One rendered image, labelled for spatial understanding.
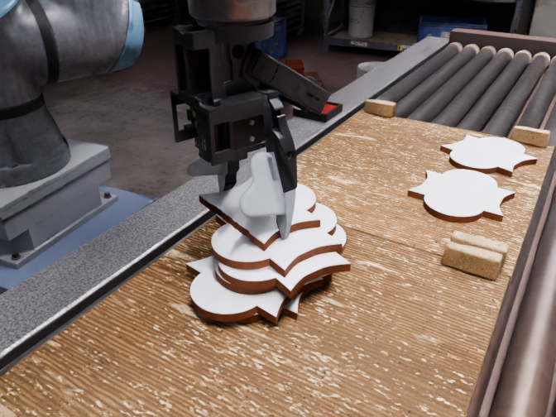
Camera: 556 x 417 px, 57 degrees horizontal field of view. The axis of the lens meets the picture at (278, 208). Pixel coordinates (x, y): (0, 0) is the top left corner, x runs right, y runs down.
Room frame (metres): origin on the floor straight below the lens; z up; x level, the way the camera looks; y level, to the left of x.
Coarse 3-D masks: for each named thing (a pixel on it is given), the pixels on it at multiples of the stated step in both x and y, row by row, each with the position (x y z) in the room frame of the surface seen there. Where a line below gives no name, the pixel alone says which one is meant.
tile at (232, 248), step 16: (320, 208) 0.49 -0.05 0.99; (224, 224) 0.46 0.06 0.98; (320, 224) 0.46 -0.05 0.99; (336, 224) 0.46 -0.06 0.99; (224, 240) 0.43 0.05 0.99; (240, 240) 0.43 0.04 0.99; (288, 240) 0.43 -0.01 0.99; (304, 240) 0.43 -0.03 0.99; (320, 240) 0.43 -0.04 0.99; (336, 240) 0.43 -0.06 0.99; (224, 256) 0.40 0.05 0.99; (240, 256) 0.40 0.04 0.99; (256, 256) 0.40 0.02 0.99; (272, 256) 0.40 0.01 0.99; (288, 256) 0.40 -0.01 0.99; (304, 256) 0.41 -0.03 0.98; (288, 272) 0.39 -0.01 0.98
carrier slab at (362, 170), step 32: (352, 128) 0.87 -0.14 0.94; (384, 128) 0.87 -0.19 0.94; (416, 128) 0.87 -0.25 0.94; (448, 128) 0.87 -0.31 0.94; (320, 160) 0.73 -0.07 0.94; (352, 160) 0.73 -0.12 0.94; (384, 160) 0.73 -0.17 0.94; (416, 160) 0.73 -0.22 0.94; (448, 160) 0.73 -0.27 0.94; (544, 160) 0.73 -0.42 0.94; (320, 192) 0.63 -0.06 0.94; (352, 192) 0.63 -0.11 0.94; (384, 192) 0.63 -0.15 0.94; (352, 224) 0.54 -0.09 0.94; (384, 224) 0.54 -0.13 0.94; (416, 224) 0.54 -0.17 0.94; (448, 224) 0.54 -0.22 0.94; (480, 224) 0.54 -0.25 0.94; (512, 224) 0.54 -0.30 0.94; (512, 256) 0.47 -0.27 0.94
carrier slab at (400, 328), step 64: (192, 256) 0.47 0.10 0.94; (384, 256) 0.47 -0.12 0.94; (128, 320) 0.37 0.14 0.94; (192, 320) 0.37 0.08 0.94; (320, 320) 0.37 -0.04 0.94; (384, 320) 0.37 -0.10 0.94; (448, 320) 0.37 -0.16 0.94; (0, 384) 0.29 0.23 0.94; (64, 384) 0.29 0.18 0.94; (128, 384) 0.29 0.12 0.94; (192, 384) 0.29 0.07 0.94; (256, 384) 0.29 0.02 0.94; (320, 384) 0.29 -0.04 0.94; (384, 384) 0.29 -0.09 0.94; (448, 384) 0.29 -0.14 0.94
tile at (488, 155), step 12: (456, 144) 0.77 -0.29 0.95; (468, 144) 0.77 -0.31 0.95; (480, 144) 0.77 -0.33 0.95; (492, 144) 0.77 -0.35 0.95; (504, 144) 0.77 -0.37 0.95; (516, 144) 0.77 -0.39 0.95; (456, 156) 0.72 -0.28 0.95; (468, 156) 0.72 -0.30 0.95; (480, 156) 0.72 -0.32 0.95; (492, 156) 0.72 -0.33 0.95; (504, 156) 0.72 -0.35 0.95; (516, 156) 0.72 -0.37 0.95; (528, 156) 0.72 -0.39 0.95; (468, 168) 0.69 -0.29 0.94; (480, 168) 0.68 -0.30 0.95; (492, 168) 0.68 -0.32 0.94; (504, 168) 0.68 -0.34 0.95; (516, 168) 0.70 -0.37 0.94
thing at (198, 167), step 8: (200, 160) 0.49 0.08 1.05; (192, 168) 0.49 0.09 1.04; (200, 168) 0.49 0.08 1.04; (208, 168) 0.50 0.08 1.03; (216, 168) 0.51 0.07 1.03; (224, 168) 0.51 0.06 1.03; (232, 168) 0.51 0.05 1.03; (224, 176) 0.51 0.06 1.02; (232, 176) 0.51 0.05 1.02; (224, 184) 0.51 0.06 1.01; (232, 184) 0.52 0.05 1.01
